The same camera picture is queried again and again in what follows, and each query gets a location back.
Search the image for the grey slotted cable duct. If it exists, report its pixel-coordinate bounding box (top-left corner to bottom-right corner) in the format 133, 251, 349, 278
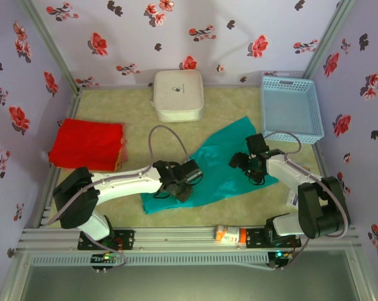
30, 252, 270, 267

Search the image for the circuit board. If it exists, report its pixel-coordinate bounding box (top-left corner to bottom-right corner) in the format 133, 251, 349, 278
268, 250, 295, 270
91, 252, 120, 271

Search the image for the right circuit board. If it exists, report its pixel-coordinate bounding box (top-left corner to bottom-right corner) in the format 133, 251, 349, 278
268, 250, 295, 270

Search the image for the red folded t-shirt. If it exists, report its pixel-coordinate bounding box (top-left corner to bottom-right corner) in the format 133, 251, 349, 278
47, 118, 127, 172

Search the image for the orange pill bottle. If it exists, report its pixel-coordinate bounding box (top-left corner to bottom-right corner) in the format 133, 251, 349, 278
214, 224, 248, 245

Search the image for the grey right arm cable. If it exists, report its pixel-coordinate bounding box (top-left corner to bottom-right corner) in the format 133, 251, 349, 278
263, 130, 349, 271

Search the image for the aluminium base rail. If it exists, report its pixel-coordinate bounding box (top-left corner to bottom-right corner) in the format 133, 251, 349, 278
18, 225, 359, 251

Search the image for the aluminium corner post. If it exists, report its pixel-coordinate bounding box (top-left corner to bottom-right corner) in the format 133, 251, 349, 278
18, 0, 82, 94
303, 0, 356, 79

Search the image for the blue plastic basket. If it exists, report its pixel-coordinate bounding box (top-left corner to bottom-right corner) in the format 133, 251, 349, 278
259, 75, 325, 145

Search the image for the left circuit board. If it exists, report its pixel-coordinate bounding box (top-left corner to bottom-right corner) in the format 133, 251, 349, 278
91, 252, 120, 271

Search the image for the small colourful packet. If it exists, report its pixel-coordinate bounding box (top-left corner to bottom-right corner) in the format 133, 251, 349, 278
284, 187, 301, 208

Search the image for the white lidded plastic box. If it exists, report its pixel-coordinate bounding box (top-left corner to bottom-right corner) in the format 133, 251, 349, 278
150, 69, 206, 124

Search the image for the teal t-shirt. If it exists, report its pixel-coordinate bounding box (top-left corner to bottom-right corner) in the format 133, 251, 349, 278
140, 115, 279, 216

